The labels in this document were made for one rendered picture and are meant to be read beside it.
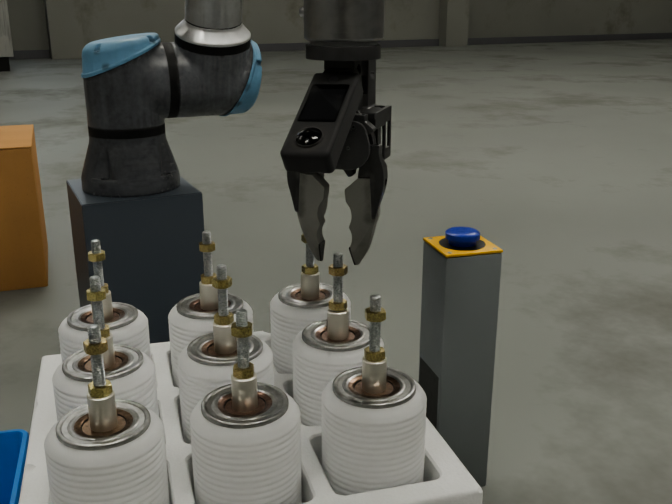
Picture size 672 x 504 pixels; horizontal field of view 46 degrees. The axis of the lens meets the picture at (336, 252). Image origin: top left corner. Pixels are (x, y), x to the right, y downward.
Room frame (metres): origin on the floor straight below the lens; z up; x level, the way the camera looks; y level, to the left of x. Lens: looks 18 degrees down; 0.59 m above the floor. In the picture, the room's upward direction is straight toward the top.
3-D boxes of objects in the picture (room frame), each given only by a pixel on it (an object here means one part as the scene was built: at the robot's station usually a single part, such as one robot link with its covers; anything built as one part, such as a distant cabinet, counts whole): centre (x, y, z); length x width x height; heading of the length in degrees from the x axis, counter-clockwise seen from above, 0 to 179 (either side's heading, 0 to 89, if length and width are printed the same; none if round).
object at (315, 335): (0.75, 0.00, 0.25); 0.08 x 0.08 x 0.01
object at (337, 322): (0.75, 0.00, 0.26); 0.02 x 0.02 x 0.03
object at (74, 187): (1.22, 0.32, 0.15); 0.18 x 0.18 x 0.30; 25
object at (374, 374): (0.64, -0.03, 0.26); 0.02 x 0.02 x 0.03
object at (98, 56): (1.22, 0.32, 0.47); 0.13 x 0.12 x 0.14; 112
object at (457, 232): (0.87, -0.15, 0.32); 0.04 x 0.04 x 0.02
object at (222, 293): (0.72, 0.11, 0.30); 0.01 x 0.01 x 0.08
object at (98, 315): (0.69, 0.22, 0.30); 0.01 x 0.01 x 0.08
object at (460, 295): (0.87, -0.15, 0.16); 0.07 x 0.07 x 0.31; 16
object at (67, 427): (0.57, 0.19, 0.25); 0.08 x 0.08 x 0.01
